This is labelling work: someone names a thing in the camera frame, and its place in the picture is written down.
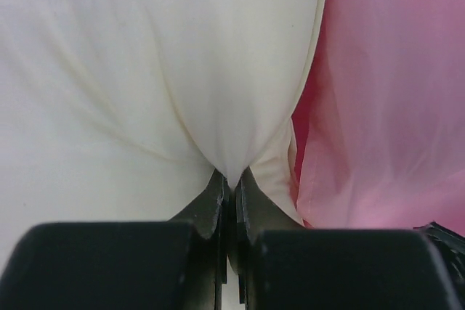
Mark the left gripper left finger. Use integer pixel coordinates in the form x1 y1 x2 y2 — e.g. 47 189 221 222
1 172 230 309

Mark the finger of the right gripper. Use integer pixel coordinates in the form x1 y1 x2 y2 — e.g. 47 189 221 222
418 221 464 285

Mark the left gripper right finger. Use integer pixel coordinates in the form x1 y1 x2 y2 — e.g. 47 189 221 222
234 170 464 309

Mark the pink satin pillowcase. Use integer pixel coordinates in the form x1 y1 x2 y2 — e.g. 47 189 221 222
296 0 464 234

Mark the cream pillow with bear print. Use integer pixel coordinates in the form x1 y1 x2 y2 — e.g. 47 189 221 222
1 0 324 258

